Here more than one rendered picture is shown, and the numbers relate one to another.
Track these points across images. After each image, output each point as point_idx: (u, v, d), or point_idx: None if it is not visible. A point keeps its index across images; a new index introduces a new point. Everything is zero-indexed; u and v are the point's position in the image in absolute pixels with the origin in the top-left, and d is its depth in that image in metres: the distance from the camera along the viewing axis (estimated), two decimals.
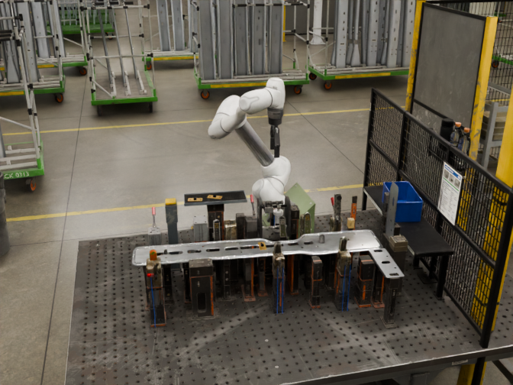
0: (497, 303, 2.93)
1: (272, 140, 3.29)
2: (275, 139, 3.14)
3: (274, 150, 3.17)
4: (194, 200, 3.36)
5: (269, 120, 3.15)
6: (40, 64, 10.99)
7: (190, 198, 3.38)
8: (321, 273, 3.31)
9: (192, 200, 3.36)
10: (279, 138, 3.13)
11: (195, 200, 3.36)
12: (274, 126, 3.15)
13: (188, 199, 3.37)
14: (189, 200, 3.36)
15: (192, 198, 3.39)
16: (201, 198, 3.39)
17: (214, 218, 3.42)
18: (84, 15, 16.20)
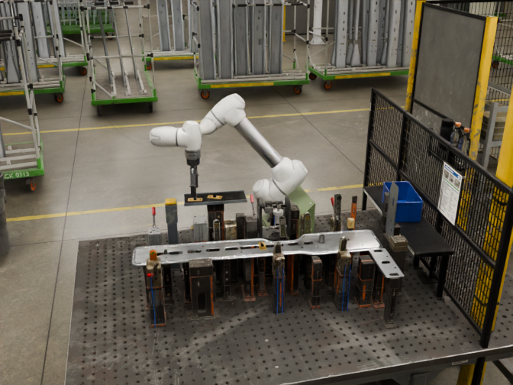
0: (497, 303, 2.93)
1: None
2: (190, 179, 3.24)
3: (190, 190, 3.27)
4: (194, 200, 3.36)
5: (187, 160, 3.25)
6: (40, 64, 10.99)
7: (190, 198, 3.38)
8: (321, 273, 3.31)
9: (192, 200, 3.36)
10: (194, 179, 3.23)
11: (195, 200, 3.36)
12: (191, 166, 3.25)
13: (188, 199, 3.37)
14: (189, 200, 3.36)
15: (192, 198, 3.39)
16: (201, 198, 3.39)
17: (214, 218, 3.42)
18: (84, 15, 16.20)
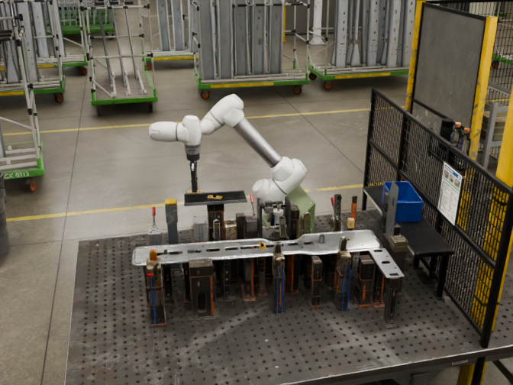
0: (497, 303, 2.93)
1: None
2: (191, 175, 3.26)
3: (191, 185, 3.32)
4: (193, 192, 3.34)
5: (186, 156, 3.24)
6: (40, 64, 10.99)
7: (189, 191, 3.36)
8: (321, 273, 3.31)
9: (191, 192, 3.34)
10: (195, 176, 3.25)
11: (195, 192, 3.34)
12: (191, 162, 3.24)
13: (188, 192, 3.35)
14: (188, 192, 3.34)
15: (191, 190, 3.36)
16: (201, 190, 3.36)
17: (214, 218, 3.42)
18: (84, 15, 16.20)
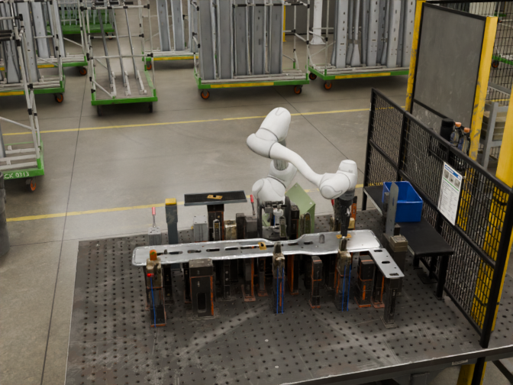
0: (497, 303, 2.93)
1: (343, 225, 3.23)
2: (344, 220, 3.16)
3: (342, 230, 3.21)
4: None
5: (341, 201, 3.13)
6: (40, 64, 10.99)
7: (338, 235, 3.25)
8: (321, 273, 3.31)
9: (342, 237, 3.23)
10: (350, 221, 3.16)
11: (345, 237, 3.24)
12: (345, 207, 3.14)
13: (337, 237, 3.24)
14: (339, 237, 3.23)
15: (340, 234, 3.26)
16: (349, 234, 3.27)
17: (214, 218, 3.42)
18: (84, 15, 16.20)
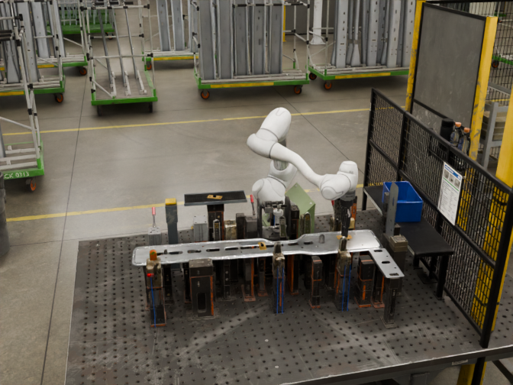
0: (497, 303, 2.93)
1: None
2: (345, 221, 3.17)
3: (343, 231, 3.22)
4: None
5: (341, 202, 3.14)
6: (40, 64, 10.99)
7: (339, 236, 3.25)
8: (321, 273, 3.31)
9: None
10: (350, 221, 3.16)
11: (346, 237, 3.24)
12: (346, 208, 3.14)
13: (338, 237, 3.24)
14: (339, 238, 3.23)
15: (340, 235, 3.27)
16: (350, 234, 3.27)
17: (214, 218, 3.42)
18: (84, 15, 16.20)
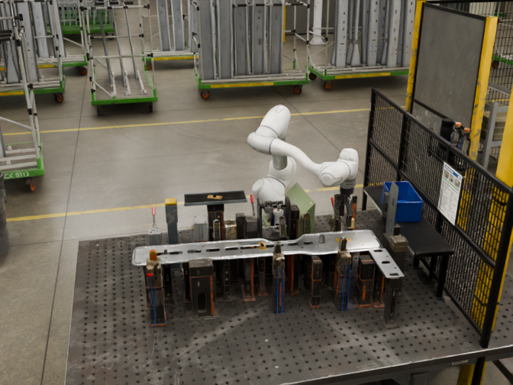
0: (497, 303, 2.93)
1: (341, 207, 3.24)
2: (347, 209, 3.10)
3: (346, 220, 3.13)
4: None
5: (342, 189, 3.11)
6: (40, 64, 10.99)
7: (338, 239, 3.26)
8: (321, 273, 3.31)
9: None
10: (352, 208, 3.09)
11: None
12: (346, 195, 3.11)
13: (337, 240, 3.25)
14: (338, 241, 3.24)
15: (340, 238, 3.27)
16: (349, 237, 3.28)
17: (214, 218, 3.42)
18: (84, 15, 16.20)
